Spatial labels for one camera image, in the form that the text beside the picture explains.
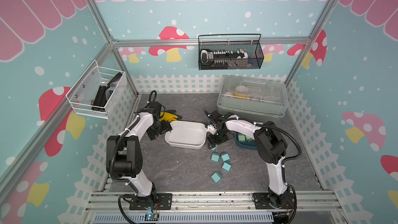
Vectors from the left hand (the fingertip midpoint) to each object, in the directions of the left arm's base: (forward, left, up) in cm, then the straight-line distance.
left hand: (164, 135), depth 90 cm
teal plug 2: (-10, -35, -5) cm, 37 cm away
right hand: (-3, -29, -6) cm, 30 cm away
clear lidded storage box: (+20, -57, +9) cm, 61 cm away
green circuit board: (-39, 0, -7) cm, 39 cm away
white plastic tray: (+4, -12, -7) cm, 15 cm away
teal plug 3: (-16, -36, -5) cm, 39 cm away
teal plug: (-11, -30, -5) cm, 32 cm away
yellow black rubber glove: (+17, +2, -6) cm, 18 cm away
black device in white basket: (+3, +25, +27) cm, 37 cm away
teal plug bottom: (-21, -30, -5) cm, 37 cm away
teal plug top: (-6, -28, -5) cm, 30 cm away
